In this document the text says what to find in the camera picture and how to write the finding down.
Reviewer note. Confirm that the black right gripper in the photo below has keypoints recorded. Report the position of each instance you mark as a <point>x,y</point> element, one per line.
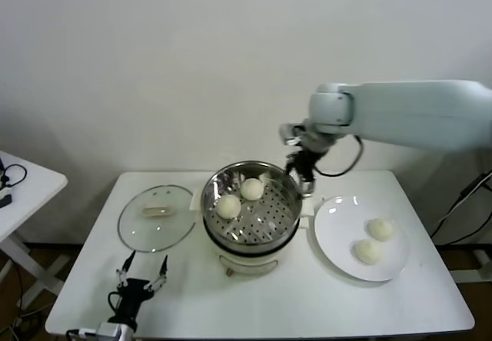
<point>305,162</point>

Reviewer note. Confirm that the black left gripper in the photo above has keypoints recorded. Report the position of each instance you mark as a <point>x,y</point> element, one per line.
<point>130,298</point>

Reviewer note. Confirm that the white steamed baozi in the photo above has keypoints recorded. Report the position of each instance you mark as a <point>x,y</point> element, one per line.
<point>368,251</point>
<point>381,229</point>
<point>229,206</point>
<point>251,189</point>

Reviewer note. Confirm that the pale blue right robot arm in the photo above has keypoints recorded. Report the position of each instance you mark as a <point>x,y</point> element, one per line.
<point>415,114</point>

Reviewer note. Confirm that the stainless steel steamer basket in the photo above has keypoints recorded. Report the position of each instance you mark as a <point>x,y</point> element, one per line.
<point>269,218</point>

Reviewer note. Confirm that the round glass pot lid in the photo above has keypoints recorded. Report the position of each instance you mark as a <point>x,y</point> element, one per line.
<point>153,229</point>

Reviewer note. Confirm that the white round plate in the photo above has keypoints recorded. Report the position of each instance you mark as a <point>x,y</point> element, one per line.
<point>346,241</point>

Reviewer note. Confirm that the cream electric cooking pot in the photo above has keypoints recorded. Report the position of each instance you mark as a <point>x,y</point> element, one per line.
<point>250,258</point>

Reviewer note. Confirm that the white folding side table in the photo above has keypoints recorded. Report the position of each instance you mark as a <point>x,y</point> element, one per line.
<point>27,202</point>

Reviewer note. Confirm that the small black device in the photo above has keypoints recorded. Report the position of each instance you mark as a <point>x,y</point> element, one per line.
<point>4,200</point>

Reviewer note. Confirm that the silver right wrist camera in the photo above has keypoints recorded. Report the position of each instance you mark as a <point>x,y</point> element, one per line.
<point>290,133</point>

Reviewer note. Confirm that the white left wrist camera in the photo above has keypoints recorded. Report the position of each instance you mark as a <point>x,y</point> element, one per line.
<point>113,329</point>

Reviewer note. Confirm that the white table base frame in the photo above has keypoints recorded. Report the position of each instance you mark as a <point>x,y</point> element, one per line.
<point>474,266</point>

